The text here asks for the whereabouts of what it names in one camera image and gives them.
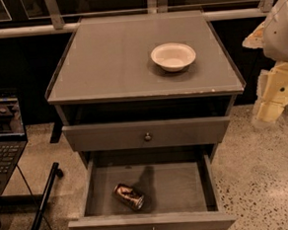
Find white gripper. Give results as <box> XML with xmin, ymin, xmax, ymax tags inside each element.
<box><xmin>242</xmin><ymin>23</ymin><xmax>288</xmax><ymax>123</ymax></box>

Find orange soda can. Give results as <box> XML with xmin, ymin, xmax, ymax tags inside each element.
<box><xmin>113</xmin><ymin>183</ymin><xmax>145</xmax><ymax>210</ymax></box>

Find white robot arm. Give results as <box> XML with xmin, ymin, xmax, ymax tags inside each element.
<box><xmin>242</xmin><ymin>0</ymin><xmax>288</xmax><ymax>123</ymax></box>

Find round top drawer knob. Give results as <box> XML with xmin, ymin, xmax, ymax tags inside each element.
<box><xmin>144</xmin><ymin>132</ymin><xmax>153</xmax><ymax>141</ymax></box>

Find grey drawer cabinet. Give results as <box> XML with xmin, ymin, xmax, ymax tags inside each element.
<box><xmin>45</xmin><ymin>10</ymin><xmax>245</xmax><ymax>163</ymax></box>

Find grey open middle drawer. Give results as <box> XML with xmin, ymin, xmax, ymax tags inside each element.
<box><xmin>69</xmin><ymin>153</ymin><xmax>237</xmax><ymax>230</ymax></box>

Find grey top drawer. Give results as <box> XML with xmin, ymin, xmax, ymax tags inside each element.
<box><xmin>62</xmin><ymin>116</ymin><xmax>230</xmax><ymax>152</ymax></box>

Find white paper bowl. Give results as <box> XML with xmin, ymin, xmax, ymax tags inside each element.
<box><xmin>151</xmin><ymin>42</ymin><xmax>196</xmax><ymax>72</ymax></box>

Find metal window railing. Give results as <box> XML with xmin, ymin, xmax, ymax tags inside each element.
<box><xmin>0</xmin><ymin>0</ymin><xmax>276</xmax><ymax>38</ymax></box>

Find black laptop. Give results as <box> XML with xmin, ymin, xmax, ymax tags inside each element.
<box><xmin>0</xmin><ymin>89</ymin><xmax>28</xmax><ymax>195</ymax></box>

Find black table leg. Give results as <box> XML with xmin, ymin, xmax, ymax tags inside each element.
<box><xmin>28</xmin><ymin>162</ymin><xmax>63</xmax><ymax>230</ymax></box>

